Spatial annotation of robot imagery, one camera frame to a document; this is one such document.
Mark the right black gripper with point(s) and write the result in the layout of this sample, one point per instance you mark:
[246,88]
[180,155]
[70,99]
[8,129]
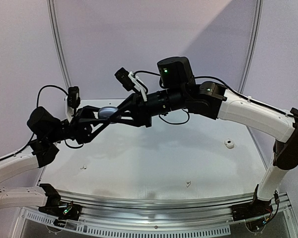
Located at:
[141,109]

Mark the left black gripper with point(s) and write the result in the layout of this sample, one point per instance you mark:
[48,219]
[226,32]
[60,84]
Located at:
[79,125]

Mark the blue-grey earbud charging case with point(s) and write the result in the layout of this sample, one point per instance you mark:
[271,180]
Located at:
[106,112]

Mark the white earbud charging case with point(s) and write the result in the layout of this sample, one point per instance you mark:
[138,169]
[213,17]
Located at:
[229,143]

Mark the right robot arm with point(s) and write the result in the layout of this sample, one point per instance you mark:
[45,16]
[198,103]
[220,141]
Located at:
[215,100]

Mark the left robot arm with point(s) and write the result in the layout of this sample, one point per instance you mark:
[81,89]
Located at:
[36,154]

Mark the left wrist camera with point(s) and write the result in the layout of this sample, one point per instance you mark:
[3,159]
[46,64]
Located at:
[72,102]

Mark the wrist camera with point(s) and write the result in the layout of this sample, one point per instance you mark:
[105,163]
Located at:
[72,102]
[130,81]

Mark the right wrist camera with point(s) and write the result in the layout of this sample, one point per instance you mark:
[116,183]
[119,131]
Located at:
[130,81]

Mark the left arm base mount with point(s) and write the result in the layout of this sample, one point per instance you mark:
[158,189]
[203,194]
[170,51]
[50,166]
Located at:
[62,210]

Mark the perforated cable tray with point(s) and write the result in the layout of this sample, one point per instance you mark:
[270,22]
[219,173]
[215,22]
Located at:
[87,229]

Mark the right aluminium frame post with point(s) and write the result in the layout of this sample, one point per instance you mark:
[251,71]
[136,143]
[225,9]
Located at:
[251,45]

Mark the aluminium frame post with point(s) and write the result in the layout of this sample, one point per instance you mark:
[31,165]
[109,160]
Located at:
[51,5]
[251,45]

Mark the left aluminium frame post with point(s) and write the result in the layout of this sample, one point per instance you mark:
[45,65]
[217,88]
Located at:
[51,5]

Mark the front aluminium rail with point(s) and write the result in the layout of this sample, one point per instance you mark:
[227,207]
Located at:
[191,212]

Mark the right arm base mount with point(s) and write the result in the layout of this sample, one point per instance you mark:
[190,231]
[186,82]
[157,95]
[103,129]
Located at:
[251,209]

